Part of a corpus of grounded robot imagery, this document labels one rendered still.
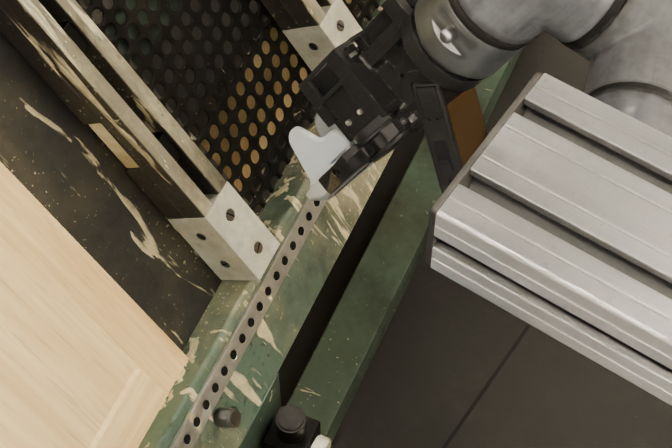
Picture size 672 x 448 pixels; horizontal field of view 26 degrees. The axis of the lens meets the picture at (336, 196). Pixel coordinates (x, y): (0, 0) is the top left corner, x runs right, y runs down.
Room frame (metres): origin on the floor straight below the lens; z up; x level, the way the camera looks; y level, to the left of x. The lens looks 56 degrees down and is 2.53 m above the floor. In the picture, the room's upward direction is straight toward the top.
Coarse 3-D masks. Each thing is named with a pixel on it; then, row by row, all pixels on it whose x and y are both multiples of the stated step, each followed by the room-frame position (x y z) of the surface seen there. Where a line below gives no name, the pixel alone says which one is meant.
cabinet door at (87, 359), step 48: (0, 192) 0.91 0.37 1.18; (0, 240) 0.86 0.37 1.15; (48, 240) 0.89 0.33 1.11; (0, 288) 0.82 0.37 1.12; (48, 288) 0.84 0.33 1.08; (96, 288) 0.87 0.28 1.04; (0, 336) 0.77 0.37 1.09; (48, 336) 0.80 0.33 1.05; (96, 336) 0.82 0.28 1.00; (144, 336) 0.85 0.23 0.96; (0, 384) 0.73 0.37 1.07; (48, 384) 0.75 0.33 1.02; (96, 384) 0.77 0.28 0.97; (144, 384) 0.80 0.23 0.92; (0, 432) 0.68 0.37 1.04; (48, 432) 0.70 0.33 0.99; (96, 432) 0.73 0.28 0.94; (144, 432) 0.75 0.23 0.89
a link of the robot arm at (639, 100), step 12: (612, 84) 0.58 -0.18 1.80; (624, 84) 0.57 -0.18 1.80; (636, 84) 0.57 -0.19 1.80; (648, 84) 0.57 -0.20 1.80; (600, 96) 0.57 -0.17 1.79; (612, 96) 0.56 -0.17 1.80; (624, 96) 0.56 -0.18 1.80; (636, 96) 0.56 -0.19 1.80; (648, 96) 0.56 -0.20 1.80; (660, 96) 0.56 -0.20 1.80; (624, 108) 0.55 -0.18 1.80; (636, 108) 0.55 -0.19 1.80; (648, 108) 0.55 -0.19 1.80; (660, 108) 0.55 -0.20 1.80; (648, 120) 0.54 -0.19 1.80; (660, 120) 0.54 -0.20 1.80
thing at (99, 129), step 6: (90, 126) 1.04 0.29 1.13; (96, 126) 1.03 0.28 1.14; (102, 126) 1.03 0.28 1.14; (96, 132) 1.03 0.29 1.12; (102, 132) 1.03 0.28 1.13; (108, 132) 1.03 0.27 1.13; (102, 138) 1.03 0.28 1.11; (108, 138) 1.03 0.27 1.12; (108, 144) 1.03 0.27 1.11; (114, 144) 1.02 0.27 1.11; (114, 150) 1.03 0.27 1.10; (120, 150) 1.02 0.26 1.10; (120, 156) 1.02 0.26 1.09; (126, 156) 1.02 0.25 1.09; (126, 162) 1.02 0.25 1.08; (132, 162) 1.02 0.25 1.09
